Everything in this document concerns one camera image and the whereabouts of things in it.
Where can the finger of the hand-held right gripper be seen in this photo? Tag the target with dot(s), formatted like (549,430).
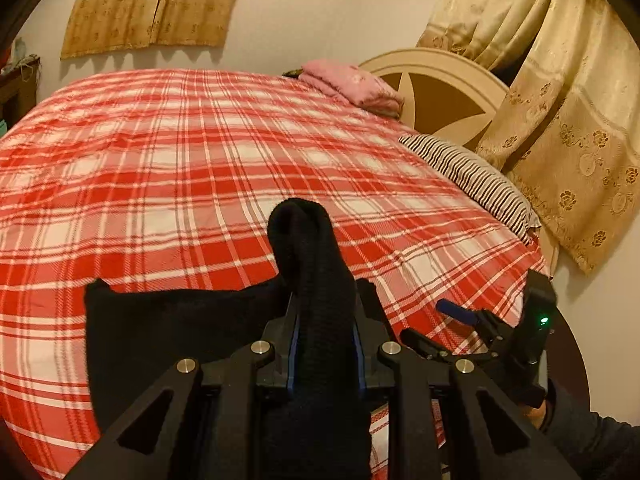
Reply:
(462,314)
(430,345)

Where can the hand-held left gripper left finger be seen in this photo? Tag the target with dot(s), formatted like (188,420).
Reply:
(295,350)

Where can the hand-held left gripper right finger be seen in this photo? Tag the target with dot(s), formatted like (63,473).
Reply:
(356,355)

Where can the black pants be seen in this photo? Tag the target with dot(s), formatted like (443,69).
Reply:
(150,335)

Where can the person's right forearm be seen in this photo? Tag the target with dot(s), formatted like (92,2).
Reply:
(595,445)

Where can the striped pillow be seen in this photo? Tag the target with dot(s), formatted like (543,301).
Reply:
(475,175)

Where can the red plaid blanket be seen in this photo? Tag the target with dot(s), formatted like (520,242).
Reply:
(175,160)

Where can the long beige floral curtain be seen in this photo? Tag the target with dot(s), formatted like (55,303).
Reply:
(575,110)

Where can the cream round headboard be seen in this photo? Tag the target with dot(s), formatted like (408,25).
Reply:
(450,62)

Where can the pink folded cloth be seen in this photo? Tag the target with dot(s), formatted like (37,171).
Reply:
(350,82)

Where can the beige window curtain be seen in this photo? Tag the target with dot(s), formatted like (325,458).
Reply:
(150,5)

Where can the brown wooden cabinet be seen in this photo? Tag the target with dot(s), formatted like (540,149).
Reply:
(15,95)

